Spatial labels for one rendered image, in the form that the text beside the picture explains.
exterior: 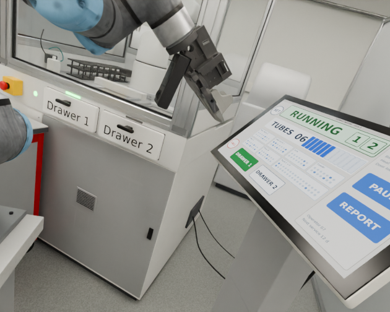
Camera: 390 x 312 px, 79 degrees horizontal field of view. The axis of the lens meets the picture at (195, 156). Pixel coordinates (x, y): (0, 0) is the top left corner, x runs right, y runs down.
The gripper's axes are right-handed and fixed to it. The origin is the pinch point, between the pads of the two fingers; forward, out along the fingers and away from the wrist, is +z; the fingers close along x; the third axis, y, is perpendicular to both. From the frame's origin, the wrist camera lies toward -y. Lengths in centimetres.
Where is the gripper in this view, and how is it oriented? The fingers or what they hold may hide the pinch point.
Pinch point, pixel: (218, 120)
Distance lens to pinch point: 59.4
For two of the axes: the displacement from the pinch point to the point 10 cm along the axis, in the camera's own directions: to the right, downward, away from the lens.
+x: -3.2, -4.3, 8.5
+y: 8.0, -6.1, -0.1
